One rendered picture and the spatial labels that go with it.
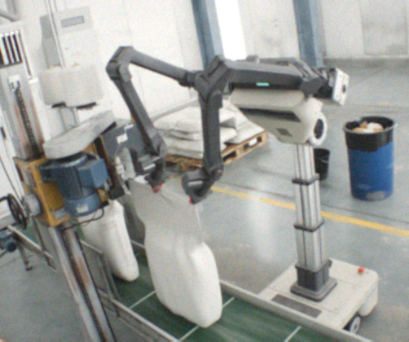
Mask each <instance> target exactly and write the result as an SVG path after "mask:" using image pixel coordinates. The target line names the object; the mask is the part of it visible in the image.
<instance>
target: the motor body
mask: <svg viewBox="0 0 409 342"><path fill-rule="evenodd" d="M87 161H88V158H86V153H85V152H82V154H81V156H79V157H77V158H76V159H72V160H68V161H64V162H56V161H55V160H53V161H52V166H53V170H54V173H55V176H56V179H57V184H58V187H59V190H60V193H61V195H62V196H63V197H64V198H63V201H64V204H65V206H66V211H67V213H68V214H69V215H70V216H73V217H86V216H89V215H90V214H92V213H94V212H95V211H96V210H97V209H98V208H99V205H100V201H99V197H98V195H97V193H96V190H95V189H94V188H93V187H83V186H82V184H81V180H80V178H79V174H78V172H77V169H78V168H79V167H80V166H82V165H83V164H84V163H85V162H87Z"/></svg>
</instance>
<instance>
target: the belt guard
mask: <svg viewBox="0 0 409 342"><path fill-rule="evenodd" d="M96 117H98V118H97V119H95V118H96ZM91 118H93V119H91ZM114 120H115V117H114V115H113V112H112V110H107V111H102V112H98V113H97V114H96V115H93V116H92V117H89V118H88V119H86V120H84V121H82V122H81V123H82V124H87V123H90V124H88V125H86V126H84V127H83V128H81V129H76V128H78V127H75V128H71V129H68V130H66V131H65V132H62V133H60V134H58V135H56V136H54V137H53V138H51V139H49V140H47V141H46V142H44V143H43V145H42V146H43V148H44V151H45V153H46V158H47V159H58V158H63V157H65V156H70V155H73V154H76V153H77V152H79V151H82V150H83V149H84V148H85V147H87V146H88V145H89V144H90V143H91V142H92V141H93V140H94V139H95V138H97V137H98V136H99V135H100V134H101V133H102V132H103V131H104V130H105V129H106V128H107V127H108V126H110V124H111V123H112V122H113V121H114Z"/></svg>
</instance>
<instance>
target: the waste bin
mask: <svg viewBox="0 0 409 342"><path fill-rule="evenodd" d="M364 122H366V123H367V125H370V123H372V124H379V125H380V126H381V127H382V129H383V130H380V131H376V132H368V133H359V132H354V131H353V129H355V128H361V127H360V125H361V124H363V123H364ZM387 126H388V127H389V128H388V129H386V127H387ZM397 126H398V125H397V121H396V120H394V119H392V118H391V117H387V116H359V117H356V118H353V119H351V120H347V121H346V122H344V123H343V124H342V130H343V131H344V135H345V145H346V149H347V157H348V166H349V174H350V194H351V195H352V196H353V197H354V198H355V199H356V198H357V199H359V200H365V201H380V200H385V199H387V198H389V197H390V196H391V195H392V194H393V193H394V140H395V131H396V127H397Z"/></svg>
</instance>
